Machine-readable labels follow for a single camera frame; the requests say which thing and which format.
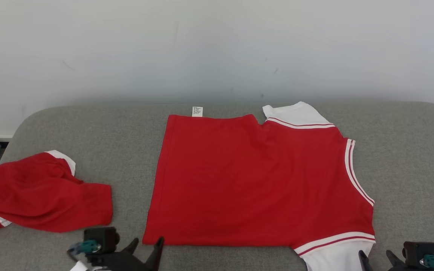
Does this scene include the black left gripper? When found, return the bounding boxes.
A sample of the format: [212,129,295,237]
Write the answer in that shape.
[87,236,165,271]

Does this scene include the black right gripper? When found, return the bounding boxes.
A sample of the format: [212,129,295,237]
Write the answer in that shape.
[358,250,425,271]

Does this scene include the red basketball shorts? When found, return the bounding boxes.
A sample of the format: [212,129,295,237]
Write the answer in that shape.
[0,150,113,233]

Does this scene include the red white basketball jersey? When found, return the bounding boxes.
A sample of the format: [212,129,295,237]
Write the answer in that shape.
[142,102,376,271]

